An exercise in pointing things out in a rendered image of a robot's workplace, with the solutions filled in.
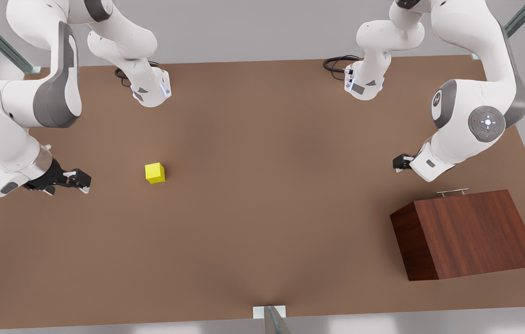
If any black cable loop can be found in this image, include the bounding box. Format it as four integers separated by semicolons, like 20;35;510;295
323;55;361;82
115;60;160;88

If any yellow cube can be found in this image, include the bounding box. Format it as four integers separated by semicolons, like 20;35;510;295
145;162;166;184

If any dark wooden drawer cabinet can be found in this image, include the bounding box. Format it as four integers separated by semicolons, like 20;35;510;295
390;189;525;282

